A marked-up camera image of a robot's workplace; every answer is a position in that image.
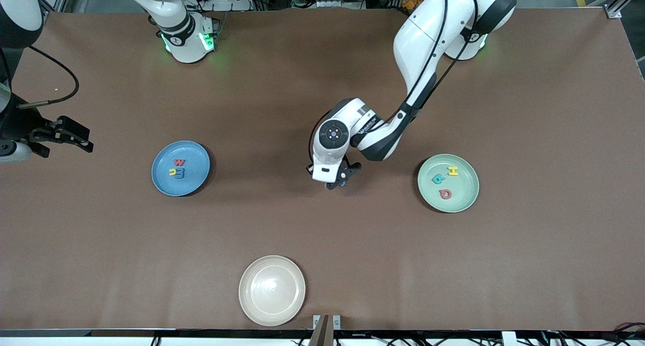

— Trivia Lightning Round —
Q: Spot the green round plate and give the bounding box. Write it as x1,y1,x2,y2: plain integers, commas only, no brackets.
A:
417,154,480,214

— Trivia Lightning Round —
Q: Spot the blue round plate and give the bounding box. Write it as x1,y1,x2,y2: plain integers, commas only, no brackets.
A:
151,141,211,197

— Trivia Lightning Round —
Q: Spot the beige round plate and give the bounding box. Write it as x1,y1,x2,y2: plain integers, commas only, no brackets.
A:
238,255,306,327

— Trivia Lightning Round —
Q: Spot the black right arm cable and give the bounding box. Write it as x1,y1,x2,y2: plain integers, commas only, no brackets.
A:
18,45,80,110

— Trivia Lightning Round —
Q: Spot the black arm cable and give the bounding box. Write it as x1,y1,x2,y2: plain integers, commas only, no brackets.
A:
18,45,80,110
307,0,479,173

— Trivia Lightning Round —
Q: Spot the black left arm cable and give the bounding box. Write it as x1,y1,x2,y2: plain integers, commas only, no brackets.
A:
307,0,479,173

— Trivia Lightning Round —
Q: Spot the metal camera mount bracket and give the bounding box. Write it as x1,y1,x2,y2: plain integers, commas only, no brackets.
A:
308,314,341,346

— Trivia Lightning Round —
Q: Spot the white table frame rail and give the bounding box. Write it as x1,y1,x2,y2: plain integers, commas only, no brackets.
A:
0,330,645,346

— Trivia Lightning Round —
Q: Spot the aluminium frame corner post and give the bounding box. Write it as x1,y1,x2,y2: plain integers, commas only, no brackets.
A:
605,0,645,19

